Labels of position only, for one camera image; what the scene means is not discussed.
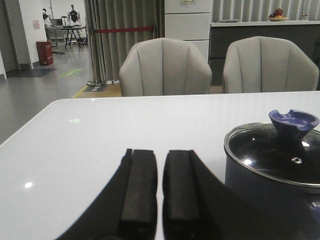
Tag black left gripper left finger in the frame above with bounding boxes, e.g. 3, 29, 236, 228
59, 149, 158, 240

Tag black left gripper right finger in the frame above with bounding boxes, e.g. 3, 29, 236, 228
162, 150, 307, 240

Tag glass lid with blue knob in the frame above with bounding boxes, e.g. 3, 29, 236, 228
224, 109, 320, 188

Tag dark blue saucepan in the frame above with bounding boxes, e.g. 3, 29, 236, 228
225, 153, 320, 240

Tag red belt barrier stanchion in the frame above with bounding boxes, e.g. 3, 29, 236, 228
86, 25, 157, 87

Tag left grey upholstered chair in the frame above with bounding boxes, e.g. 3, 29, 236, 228
119, 37, 212, 97

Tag grey upholstered chair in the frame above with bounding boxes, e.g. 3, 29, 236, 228
222, 36, 320, 94
119, 37, 212, 97

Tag right grey upholstered chair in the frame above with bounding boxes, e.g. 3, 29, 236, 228
222, 36, 320, 94

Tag grey pleated curtain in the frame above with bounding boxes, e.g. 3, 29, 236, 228
84, 0, 165, 86

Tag red fire extinguisher box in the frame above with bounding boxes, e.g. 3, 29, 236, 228
36, 40, 54, 66

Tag white drawer cabinet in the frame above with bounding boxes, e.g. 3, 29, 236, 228
164, 0, 213, 60

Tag distant black work table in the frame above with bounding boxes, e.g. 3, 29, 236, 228
48, 25, 88, 49

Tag dark sideboard counter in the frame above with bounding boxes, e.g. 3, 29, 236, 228
208, 20, 320, 86

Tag fruit plate on counter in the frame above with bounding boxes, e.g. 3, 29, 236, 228
268, 8, 288, 22

